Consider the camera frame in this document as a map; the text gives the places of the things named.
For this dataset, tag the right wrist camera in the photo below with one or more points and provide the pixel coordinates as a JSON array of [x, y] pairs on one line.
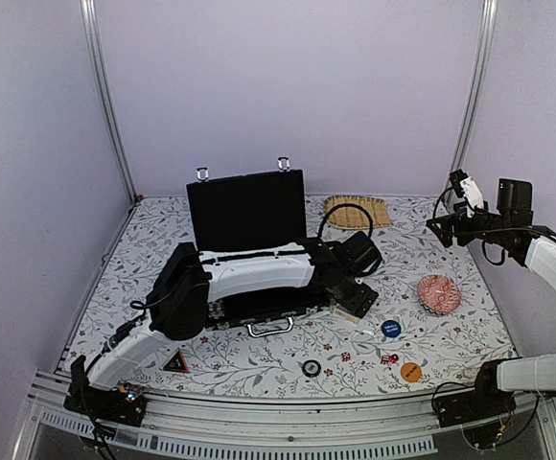
[[465, 188]]

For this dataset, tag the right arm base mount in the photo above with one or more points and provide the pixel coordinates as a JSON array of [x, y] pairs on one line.
[[474, 407]]

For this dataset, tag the woven bamboo tray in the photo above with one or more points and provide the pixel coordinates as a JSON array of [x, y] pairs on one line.
[[349, 218]]

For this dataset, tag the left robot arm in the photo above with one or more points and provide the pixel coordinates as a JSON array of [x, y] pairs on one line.
[[198, 287]]

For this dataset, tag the red patterned bowl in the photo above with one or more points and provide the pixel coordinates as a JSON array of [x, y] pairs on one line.
[[438, 295]]

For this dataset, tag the left aluminium post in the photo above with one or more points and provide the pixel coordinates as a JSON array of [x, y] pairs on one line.
[[94, 46]]

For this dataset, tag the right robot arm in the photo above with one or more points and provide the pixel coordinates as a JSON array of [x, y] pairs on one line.
[[509, 226]]

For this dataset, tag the blue small blind button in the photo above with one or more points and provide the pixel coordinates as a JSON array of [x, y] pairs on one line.
[[391, 328]]

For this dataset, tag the black poker case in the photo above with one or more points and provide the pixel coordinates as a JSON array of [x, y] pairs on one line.
[[255, 211]]

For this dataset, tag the red dice pair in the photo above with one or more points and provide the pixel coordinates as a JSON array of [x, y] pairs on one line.
[[388, 360]]

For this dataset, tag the black white dealer button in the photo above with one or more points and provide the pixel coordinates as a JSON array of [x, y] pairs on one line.
[[311, 368]]

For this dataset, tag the front aluminium rail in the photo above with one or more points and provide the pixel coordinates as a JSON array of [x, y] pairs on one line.
[[191, 426]]

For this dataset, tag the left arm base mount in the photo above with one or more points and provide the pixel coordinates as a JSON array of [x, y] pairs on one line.
[[107, 405]]

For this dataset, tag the aluminium post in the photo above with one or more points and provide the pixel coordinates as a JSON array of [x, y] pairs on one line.
[[482, 56], [94, 46]]

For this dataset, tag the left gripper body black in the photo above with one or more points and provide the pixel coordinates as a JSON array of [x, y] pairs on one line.
[[360, 306]]

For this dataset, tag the blue card deck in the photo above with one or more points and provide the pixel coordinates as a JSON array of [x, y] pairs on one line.
[[346, 314]]

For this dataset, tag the orange big blind button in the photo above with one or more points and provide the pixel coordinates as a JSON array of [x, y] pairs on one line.
[[411, 372]]

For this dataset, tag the right aluminium post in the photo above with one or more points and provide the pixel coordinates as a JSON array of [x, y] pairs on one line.
[[482, 56]]

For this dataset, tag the black triangle card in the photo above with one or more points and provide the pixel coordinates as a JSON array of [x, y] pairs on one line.
[[176, 364]]

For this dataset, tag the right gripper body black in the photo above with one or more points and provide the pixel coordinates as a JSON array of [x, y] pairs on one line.
[[466, 235]]

